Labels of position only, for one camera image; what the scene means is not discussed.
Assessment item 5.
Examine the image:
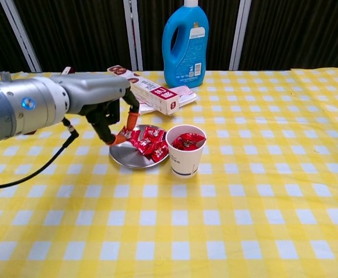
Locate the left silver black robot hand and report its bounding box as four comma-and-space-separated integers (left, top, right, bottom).
50, 74, 141, 145

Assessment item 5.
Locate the silver metal plate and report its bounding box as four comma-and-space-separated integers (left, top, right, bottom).
109, 124, 170, 169

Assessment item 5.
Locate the white paper cup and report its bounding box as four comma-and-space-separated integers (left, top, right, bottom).
165, 124, 207, 178

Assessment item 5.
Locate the long white red-label box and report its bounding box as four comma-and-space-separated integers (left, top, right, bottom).
106, 65, 180, 116

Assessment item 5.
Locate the blue detergent pump bottle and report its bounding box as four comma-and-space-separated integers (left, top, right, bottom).
161, 0, 210, 89

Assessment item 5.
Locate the yellow white checkered tablecloth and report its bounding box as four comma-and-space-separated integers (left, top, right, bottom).
0, 68, 338, 278

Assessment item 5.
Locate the white partition post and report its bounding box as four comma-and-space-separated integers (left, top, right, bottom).
123, 0, 143, 70
0, 0, 42, 73
229, 0, 252, 71

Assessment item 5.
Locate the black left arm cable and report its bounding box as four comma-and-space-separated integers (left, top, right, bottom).
0, 117, 79, 191

